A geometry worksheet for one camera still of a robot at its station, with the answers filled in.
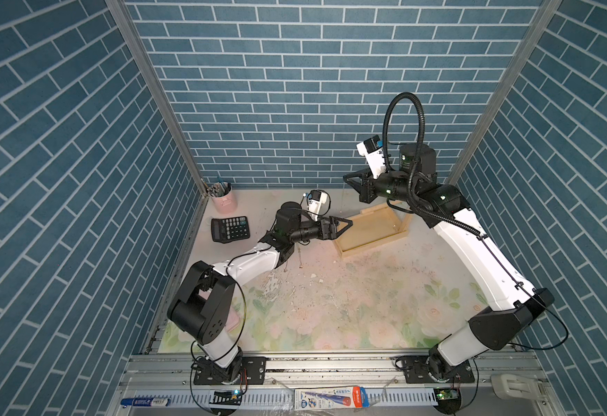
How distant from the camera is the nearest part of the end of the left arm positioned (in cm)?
67

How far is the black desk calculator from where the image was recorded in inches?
40.8

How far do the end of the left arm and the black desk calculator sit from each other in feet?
1.29
